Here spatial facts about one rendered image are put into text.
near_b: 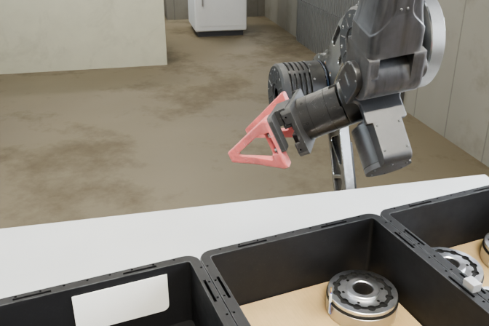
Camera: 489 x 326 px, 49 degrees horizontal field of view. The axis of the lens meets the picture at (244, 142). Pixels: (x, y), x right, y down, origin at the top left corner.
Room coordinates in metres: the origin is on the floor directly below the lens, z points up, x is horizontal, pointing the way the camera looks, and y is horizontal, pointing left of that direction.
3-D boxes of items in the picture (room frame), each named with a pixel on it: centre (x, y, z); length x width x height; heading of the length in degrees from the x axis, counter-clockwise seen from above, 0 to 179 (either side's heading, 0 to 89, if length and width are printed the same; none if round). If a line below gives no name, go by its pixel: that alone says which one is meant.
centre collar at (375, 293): (0.63, -0.17, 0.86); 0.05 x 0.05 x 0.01
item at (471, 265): (0.69, -0.32, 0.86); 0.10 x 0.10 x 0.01
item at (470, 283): (0.55, -0.29, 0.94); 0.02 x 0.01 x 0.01; 22
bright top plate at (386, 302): (0.63, -0.17, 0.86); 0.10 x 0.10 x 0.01
